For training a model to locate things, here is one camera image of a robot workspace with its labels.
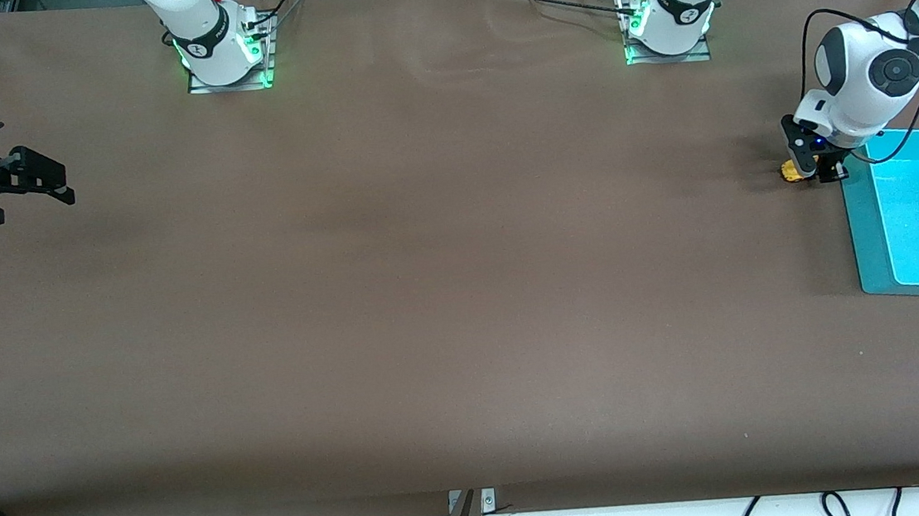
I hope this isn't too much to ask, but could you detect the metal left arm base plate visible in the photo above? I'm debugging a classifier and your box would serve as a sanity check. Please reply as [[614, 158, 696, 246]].
[[620, 0, 712, 68]]

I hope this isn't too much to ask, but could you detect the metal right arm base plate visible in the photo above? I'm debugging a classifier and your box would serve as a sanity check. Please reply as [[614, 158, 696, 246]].
[[182, 12, 279, 95]]

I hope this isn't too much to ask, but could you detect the long black table cable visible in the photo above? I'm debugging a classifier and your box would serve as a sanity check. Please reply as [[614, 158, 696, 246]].
[[487, 0, 639, 30]]

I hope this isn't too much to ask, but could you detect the small metal edge bracket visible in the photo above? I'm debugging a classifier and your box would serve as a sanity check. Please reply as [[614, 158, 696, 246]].
[[447, 488, 497, 516]]

